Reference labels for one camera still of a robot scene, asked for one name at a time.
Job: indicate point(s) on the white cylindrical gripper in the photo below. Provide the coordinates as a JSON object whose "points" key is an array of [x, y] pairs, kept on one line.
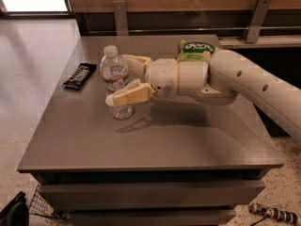
{"points": [[162, 76]]}

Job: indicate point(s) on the green snack bag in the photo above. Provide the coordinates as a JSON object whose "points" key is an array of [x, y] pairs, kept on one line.
{"points": [[196, 51]]}

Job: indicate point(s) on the clear plastic water bottle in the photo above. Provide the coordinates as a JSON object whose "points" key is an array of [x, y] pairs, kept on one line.
{"points": [[115, 75]]}

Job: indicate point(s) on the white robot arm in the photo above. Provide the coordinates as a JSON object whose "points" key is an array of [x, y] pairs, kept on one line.
{"points": [[217, 81]]}

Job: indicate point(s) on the grey drawer cabinet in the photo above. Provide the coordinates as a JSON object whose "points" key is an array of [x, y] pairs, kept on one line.
{"points": [[173, 163]]}

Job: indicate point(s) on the black candy bar wrapper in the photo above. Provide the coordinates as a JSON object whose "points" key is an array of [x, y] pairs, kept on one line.
{"points": [[80, 76]]}

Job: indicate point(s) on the black wire mesh basket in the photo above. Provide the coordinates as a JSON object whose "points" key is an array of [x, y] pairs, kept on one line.
{"points": [[40, 207]]}

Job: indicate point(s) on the black white striped handle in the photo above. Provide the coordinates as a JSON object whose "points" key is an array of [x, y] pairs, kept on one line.
{"points": [[274, 213]]}

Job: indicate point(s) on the horizontal metal rail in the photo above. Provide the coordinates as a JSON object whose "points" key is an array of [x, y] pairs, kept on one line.
{"points": [[220, 31]]}

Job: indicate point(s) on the left metal wall bracket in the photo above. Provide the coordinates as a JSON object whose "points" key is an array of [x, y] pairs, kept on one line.
{"points": [[120, 16]]}

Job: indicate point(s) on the right metal wall bracket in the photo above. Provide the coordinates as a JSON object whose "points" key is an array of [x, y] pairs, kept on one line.
{"points": [[252, 31]]}

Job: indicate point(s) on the black object bottom left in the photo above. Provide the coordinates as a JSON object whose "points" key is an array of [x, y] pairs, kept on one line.
{"points": [[16, 212]]}

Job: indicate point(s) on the metal wall bracket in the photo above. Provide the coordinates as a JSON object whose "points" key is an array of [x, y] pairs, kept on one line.
{"points": [[252, 31], [120, 16]]}

